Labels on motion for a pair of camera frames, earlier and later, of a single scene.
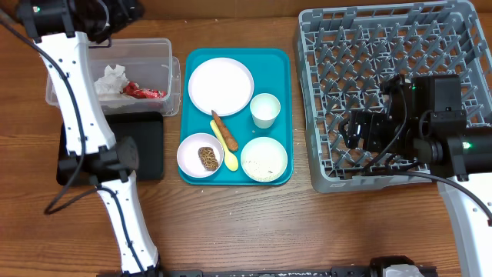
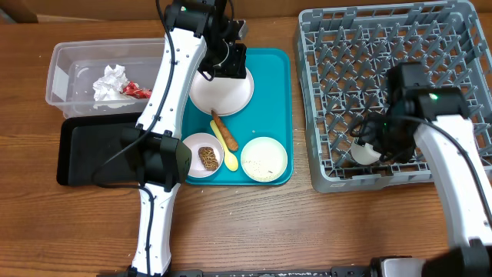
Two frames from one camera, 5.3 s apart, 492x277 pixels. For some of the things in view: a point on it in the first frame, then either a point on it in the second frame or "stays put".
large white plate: x=222 y=85 stays put
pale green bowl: x=264 y=159 stays put
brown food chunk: x=207 y=158 stays put
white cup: x=264 y=108 to x=364 y=155
